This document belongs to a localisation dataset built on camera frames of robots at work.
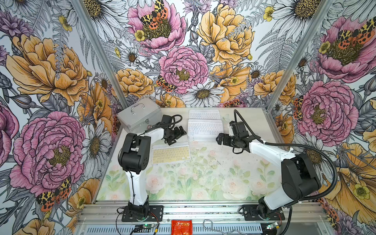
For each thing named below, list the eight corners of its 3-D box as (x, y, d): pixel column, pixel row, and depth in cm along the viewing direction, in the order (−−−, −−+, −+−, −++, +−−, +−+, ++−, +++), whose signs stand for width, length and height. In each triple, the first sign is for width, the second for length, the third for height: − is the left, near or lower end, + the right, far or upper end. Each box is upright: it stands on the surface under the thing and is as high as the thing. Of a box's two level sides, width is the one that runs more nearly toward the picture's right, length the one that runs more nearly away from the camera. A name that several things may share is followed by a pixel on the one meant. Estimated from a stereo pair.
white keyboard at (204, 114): (188, 119, 119) (188, 117, 117) (188, 111, 124) (188, 109, 123) (220, 119, 119) (220, 117, 118) (219, 111, 125) (219, 109, 123)
